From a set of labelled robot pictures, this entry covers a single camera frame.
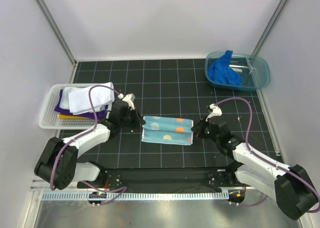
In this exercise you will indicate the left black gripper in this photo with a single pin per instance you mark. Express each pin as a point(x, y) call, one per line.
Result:
point(138, 120)

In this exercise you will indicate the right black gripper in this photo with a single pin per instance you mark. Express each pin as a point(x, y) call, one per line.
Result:
point(198, 128)

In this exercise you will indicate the white towel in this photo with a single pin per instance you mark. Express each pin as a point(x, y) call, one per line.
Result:
point(100, 96)

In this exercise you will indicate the orange patterned towel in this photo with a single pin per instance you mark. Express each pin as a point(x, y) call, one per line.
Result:
point(166, 130)

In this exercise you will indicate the light blue bear towel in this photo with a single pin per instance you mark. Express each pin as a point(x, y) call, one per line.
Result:
point(65, 98)

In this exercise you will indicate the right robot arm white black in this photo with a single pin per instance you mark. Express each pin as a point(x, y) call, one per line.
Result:
point(290, 187)

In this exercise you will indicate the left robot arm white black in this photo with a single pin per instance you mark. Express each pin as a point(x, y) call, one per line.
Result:
point(58, 164)

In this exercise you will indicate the purple folded towel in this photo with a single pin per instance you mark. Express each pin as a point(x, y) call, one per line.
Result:
point(100, 114)

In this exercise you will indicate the dark blue towel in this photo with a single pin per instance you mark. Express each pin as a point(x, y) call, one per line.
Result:
point(220, 72)

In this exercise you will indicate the yellow folded towel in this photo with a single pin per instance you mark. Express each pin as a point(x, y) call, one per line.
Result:
point(63, 116)

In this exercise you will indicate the white plastic basket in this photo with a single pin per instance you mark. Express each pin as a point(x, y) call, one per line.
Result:
point(49, 117)

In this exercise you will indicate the teal plastic bowl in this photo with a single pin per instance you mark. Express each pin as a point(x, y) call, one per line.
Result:
point(253, 70)

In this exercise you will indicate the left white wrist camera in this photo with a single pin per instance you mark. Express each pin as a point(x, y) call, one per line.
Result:
point(129, 99)

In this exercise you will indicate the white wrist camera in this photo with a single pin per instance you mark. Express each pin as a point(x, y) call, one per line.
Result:
point(213, 111)
point(129, 99)

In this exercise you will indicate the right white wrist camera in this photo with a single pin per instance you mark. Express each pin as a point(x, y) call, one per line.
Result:
point(213, 111)

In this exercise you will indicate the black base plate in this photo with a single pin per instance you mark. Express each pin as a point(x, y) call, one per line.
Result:
point(161, 180)

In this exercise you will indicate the white slotted cable duct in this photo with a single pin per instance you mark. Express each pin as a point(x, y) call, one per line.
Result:
point(99, 196)

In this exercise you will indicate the aluminium rail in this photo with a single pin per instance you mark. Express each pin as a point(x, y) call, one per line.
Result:
point(41, 185)

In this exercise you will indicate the left aluminium frame post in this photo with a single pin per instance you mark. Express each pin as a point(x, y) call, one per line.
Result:
point(56, 31)

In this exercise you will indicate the aluminium frame post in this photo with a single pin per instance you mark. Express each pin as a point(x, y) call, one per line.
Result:
point(280, 7)
point(56, 31)

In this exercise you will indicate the right aluminium frame post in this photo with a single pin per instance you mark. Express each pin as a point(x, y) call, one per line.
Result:
point(280, 7)

